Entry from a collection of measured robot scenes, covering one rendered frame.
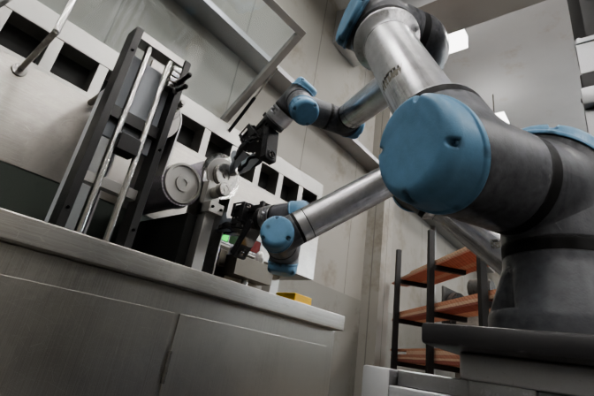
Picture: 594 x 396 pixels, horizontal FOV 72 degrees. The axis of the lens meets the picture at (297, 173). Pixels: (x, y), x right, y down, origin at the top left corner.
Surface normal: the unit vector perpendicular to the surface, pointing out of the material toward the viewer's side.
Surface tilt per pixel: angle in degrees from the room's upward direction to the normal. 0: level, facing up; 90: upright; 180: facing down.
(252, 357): 90
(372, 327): 90
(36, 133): 90
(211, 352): 90
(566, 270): 72
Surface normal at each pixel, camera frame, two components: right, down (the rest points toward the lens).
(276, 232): -0.09, -0.43
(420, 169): -0.90, -0.21
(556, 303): -0.50, -0.67
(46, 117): 0.75, -0.17
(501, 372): -0.60, -0.42
